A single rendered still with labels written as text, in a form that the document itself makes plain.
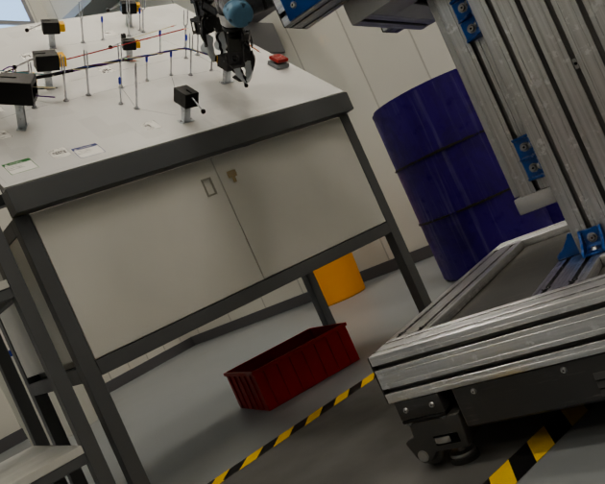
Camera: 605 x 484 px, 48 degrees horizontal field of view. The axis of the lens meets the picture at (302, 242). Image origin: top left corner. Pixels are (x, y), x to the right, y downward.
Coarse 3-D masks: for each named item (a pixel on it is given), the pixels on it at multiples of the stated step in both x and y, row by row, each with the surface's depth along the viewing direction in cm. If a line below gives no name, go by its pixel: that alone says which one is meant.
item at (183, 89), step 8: (176, 88) 195; (184, 88) 196; (192, 88) 197; (176, 96) 196; (184, 96) 193; (192, 96) 194; (184, 104) 194; (192, 104) 196; (184, 112) 198; (184, 120) 200; (192, 120) 202
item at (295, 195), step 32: (320, 128) 227; (224, 160) 203; (256, 160) 209; (288, 160) 216; (320, 160) 223; (352, 160) 231; (256, 192) 206; (288, 192) 213; (320, 192) 220; (352, 192) 228; (256, 224) 203; (288, 224) 210; (320, 224) 217; (352, 224) 224; (256, 256) 201; (288, 256) 207
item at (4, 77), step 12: (0, 84) 176; (12, 84) 176; (24, 84) 177; (36, 84) 184; (0, 96) 178; (12, 96) 178; (24, 96) 179; (36, 96) 184; (24, 108) 185; (24, 120) 185
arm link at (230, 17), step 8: (224, 0) 190; (232, 0) 187; (240, 0) 187; (248, 0) 188; (256, 0) 189; (224, 8) 189; (232, 8) 186; (240, 8) 186; (248, 8) 187; (256, 8) 190; (232, 16) 187; (240, 16) 188; (248, 16) 189; (232, 24) 189; (240, 24) 189; (248, 24) 191
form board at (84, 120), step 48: (0, 48) 229; (48, 48) 234; (96, 48) 239; (144, 48) 244; (96, 96) 208; (144, 96) 212; (240, 96) 220; (288, 96) 224; (0, 144) 178; (48, 144) 181; (144, 144) 187
